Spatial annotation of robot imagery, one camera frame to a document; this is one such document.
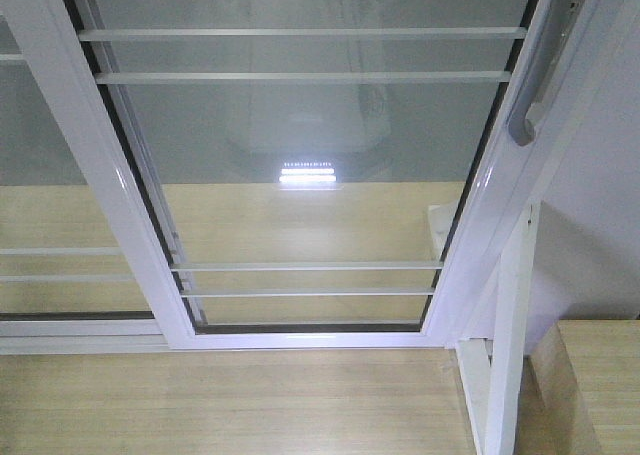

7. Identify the white framed sliding glass door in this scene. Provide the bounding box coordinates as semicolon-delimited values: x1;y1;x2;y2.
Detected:
0;0;609;352

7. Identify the grey metal door handle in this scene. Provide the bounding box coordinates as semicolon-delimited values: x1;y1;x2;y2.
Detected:
506;0;573;146

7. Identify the white fixed glass door panel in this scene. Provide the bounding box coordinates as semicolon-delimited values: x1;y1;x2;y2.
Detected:
1;23;167;355

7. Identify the light wooden base platform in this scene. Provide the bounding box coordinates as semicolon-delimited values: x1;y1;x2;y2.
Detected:
1;182;474;454

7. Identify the white triangular support brace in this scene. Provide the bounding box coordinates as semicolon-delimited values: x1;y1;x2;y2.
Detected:
449;199;540;454

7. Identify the light wooden box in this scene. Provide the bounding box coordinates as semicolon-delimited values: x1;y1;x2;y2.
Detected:
530;320;639;454

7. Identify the white wall panel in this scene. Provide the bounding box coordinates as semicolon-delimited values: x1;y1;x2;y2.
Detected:
530;0;639;326

